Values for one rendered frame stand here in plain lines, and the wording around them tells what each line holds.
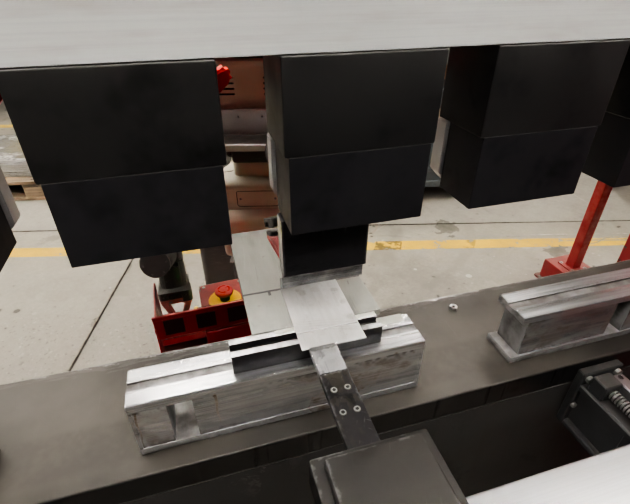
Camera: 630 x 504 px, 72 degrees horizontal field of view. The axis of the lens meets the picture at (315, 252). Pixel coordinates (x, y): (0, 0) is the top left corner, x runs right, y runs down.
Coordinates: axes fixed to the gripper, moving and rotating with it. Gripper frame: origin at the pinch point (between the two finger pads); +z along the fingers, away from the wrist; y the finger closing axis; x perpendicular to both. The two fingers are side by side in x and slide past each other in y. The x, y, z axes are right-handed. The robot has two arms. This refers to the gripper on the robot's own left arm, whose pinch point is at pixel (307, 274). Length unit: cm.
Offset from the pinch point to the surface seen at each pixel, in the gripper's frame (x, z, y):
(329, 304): -5.4, 3.8, 1.5
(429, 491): -32.4, 13.9, 1.4
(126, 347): 137, 44, -57
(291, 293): -2.0, 2.1, -3.1
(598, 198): 101, 4, 160
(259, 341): -8.6, 6.1, -9.1
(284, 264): -15.6, -4.3, -5.6
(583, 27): -28.4, -23.8, 22.8
